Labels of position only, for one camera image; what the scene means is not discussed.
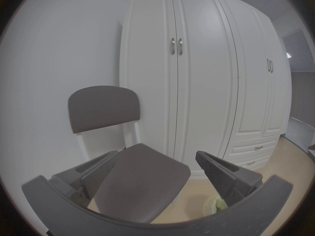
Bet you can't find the white wardrobe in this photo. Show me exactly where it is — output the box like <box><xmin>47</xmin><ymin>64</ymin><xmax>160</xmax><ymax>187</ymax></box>
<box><xmin>119</xmin><ymin>0</ymin><xmax>292</xmax><ymax>180</ymax></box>

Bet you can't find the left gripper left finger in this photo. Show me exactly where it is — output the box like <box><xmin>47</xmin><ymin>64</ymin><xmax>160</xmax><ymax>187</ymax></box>
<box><xmin>50</xmin><ymin>150</ymin><xmax>120</xmax><ymax>207</ymax></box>

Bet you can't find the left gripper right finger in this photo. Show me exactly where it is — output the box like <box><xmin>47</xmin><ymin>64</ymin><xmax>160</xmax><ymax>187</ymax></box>
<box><xmin>196</xmin><ymin>151</ymin><xmax>263</xmax><ymax>207</ymax></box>

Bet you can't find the yellow plastic bag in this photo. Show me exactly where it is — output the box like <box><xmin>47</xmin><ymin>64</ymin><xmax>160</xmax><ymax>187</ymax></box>
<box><xmin>203</xmin><ymin>196</ymin><xmax>228</xmax><ymax>217</ymax></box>

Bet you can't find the white trash bin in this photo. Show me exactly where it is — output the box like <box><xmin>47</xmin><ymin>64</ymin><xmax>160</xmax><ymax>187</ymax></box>
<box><xmin>203</xmin><ymin>196</ymin><xmax>218</xmax><ymax>217</ymax></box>

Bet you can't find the white chair with grey cushions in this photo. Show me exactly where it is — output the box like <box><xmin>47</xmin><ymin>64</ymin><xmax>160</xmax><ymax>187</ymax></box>
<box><xmin>68</xmin><ymin>86</ymin><xmax>192</xmax><ymax>224</ymax></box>

